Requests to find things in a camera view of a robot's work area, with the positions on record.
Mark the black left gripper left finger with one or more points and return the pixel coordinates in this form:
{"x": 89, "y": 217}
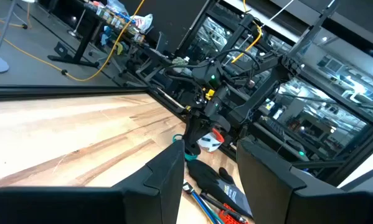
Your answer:
{"x": 136, "y": 202}

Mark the red studded toy brick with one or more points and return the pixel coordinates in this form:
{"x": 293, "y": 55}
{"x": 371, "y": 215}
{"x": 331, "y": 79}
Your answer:
{"x": 231, "y": 217}

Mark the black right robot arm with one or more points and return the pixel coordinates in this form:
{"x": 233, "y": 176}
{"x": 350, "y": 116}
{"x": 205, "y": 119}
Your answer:
{"x": 267, "y": 90}

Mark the black office table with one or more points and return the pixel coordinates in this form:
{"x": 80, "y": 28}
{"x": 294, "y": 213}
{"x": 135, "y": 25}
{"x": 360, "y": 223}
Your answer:
{"x": 83, "y": 46}

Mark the small black screwdriver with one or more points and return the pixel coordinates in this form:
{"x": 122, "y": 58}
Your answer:
{"x": 223, "y": 208}

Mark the black and grey work glove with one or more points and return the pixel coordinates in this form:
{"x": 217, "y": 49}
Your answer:
{"x": 211, "y": 180}

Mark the white plastic bag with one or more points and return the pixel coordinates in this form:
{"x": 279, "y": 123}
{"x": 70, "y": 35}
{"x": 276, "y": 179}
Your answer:
{"x": 142, "y": 22}

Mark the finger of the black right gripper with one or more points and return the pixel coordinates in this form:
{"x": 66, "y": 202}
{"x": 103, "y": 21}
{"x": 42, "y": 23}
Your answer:
{"x": 194, "y": 137}
{"x": 222, "y": 122}

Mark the white tape roll red dispenser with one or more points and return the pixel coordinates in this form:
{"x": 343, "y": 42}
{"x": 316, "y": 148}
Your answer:
{"x": 209, "y": 143}

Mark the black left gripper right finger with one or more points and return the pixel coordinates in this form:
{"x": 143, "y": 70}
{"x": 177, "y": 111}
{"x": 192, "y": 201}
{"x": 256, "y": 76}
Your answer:
{"x": 282, "y": 199}

